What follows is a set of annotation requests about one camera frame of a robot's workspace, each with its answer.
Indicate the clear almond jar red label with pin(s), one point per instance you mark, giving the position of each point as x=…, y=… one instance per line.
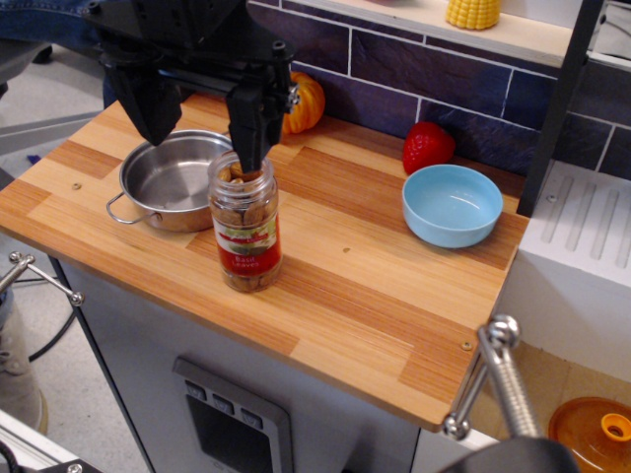
x=244, y=209

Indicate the yellow toy corn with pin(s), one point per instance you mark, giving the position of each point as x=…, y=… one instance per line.
x=475, y=15

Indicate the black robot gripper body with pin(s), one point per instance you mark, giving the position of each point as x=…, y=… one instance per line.
x=202, y=42

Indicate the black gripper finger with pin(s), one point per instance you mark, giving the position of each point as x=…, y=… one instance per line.
x=256, y=120
x=149, y=100

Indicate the wooden wall shelf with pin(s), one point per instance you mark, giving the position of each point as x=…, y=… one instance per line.
x=534, y=31

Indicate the light blue bowl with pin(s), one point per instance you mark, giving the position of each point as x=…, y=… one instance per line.
x=451, y=206

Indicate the black vertical shelf post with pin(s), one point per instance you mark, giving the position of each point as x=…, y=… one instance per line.
x=582, y=40

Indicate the orange toy pumpkin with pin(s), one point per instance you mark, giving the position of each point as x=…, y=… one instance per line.
x=308, y=112

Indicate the white toy sink drainboard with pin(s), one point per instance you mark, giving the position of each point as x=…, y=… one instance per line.
x=582, y=220

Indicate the beige boot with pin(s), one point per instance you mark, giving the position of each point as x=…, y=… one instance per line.
x=21, y=396

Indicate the chrome towel rail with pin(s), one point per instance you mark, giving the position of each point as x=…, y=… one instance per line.
x=23, y=263
x=496, y=341

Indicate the grey oven control panel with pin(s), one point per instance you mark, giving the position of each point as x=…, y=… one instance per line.
x=237, y=430

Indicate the chrome left towel rail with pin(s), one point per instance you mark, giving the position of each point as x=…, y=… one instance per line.
x=23, y=263

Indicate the blue jeans leg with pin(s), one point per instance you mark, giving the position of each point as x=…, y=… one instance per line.
x=58, y=22

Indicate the orange plastic lid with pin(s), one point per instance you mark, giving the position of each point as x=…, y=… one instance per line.
x=596, y=431

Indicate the chrome right towel rail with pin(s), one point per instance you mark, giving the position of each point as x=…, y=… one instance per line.
x=496, y=341

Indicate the red toy strawberry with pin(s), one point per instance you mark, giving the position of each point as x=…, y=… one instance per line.
x=427, y=144

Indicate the stainless steel pot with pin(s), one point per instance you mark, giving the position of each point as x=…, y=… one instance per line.
x=168, y=183

